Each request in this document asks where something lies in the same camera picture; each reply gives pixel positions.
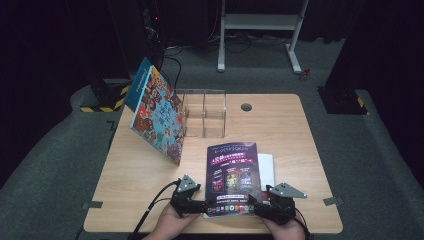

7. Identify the person's left hand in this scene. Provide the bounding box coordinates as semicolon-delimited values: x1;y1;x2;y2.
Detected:
143;203;201;240

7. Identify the white metal frame desk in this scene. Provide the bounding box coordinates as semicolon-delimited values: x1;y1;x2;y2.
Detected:
217;0;311;75

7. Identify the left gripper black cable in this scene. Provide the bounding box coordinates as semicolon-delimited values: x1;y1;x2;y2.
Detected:
128;179;181;240

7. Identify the black yellow striped base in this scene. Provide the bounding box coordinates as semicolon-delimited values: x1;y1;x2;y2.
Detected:
79;78;130;113
317;85;369;116

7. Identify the dark blue picture book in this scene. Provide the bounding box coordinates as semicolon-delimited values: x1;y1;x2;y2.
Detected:
123;57;154;113

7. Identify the grey tape piece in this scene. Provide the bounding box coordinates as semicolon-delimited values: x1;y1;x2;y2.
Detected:
82;200;104;210
322;196;344;207

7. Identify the black floor cable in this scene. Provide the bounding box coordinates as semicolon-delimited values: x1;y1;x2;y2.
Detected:
159;46;183;91

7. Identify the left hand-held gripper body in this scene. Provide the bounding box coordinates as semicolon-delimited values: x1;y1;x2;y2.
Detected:
169;174;210;218

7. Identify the clear acrylic book rack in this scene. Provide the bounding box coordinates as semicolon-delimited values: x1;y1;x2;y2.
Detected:
173;89;228;139

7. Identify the person's right hand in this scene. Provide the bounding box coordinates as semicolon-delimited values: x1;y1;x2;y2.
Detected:
261;214;306;240

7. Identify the dark equipment tower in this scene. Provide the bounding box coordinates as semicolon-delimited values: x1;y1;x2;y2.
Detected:
141;0;168;73

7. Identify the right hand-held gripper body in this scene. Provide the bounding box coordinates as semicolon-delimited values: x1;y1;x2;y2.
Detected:
253;181;308;225

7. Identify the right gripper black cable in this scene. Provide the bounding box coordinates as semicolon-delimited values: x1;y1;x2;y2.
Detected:
294;208;313;240

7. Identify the light blue cartoon picture book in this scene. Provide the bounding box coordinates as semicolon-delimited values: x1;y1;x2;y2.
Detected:
129;65;185;166

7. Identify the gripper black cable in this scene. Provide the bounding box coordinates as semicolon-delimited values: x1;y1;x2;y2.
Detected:
128;179;181;240
294;208;313;240

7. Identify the white book with red band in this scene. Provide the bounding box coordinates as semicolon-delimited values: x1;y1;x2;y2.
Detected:
257;153;276;204

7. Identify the thin glossy magazine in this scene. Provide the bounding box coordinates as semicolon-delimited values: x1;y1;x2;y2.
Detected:
203;142;263;218

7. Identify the floor cable bundle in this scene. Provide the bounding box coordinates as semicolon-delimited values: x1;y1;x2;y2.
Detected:
208;31;291;54

